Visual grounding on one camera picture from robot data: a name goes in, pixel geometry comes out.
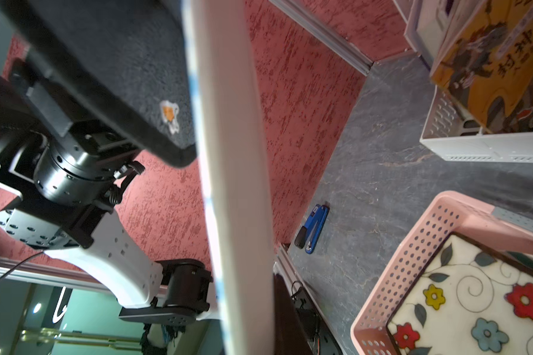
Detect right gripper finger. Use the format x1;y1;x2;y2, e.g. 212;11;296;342
273;275;312;355

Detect square floral plate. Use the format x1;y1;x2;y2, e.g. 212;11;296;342
386;234;533;354

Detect colourful squiggle round plate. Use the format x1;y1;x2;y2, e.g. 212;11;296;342
182;1;275;354

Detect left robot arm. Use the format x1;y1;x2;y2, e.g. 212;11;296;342
0;61;219;328

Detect blue stapler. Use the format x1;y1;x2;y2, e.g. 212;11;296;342
294;204;330;254

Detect pink plastic basket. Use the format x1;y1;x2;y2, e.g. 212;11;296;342
350;191;533;354

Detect white file organiser rack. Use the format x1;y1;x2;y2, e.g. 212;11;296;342
396;1;533;163

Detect yellow illustrated book in rack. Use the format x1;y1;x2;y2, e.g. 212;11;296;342
430;0;533;134

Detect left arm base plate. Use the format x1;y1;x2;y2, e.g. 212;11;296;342
291;280;343;355

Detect left aluminium corner post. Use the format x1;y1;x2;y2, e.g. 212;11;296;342
269;0;373;76

